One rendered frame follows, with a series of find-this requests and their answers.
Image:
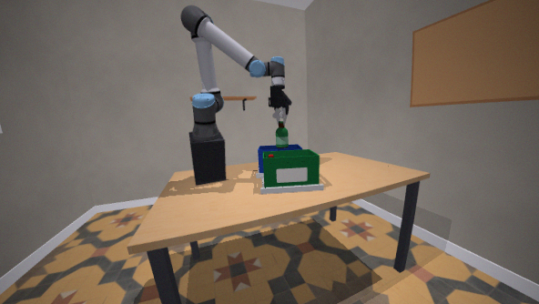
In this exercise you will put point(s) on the green crate with dividers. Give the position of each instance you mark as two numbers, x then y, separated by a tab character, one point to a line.
291	168

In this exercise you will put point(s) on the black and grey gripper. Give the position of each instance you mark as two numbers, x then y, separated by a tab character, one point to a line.
279	102

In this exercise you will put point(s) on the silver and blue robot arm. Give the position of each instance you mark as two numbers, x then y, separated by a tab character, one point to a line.
209	101

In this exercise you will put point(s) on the blue crate with dividers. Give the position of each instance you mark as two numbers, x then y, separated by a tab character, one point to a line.
273	148

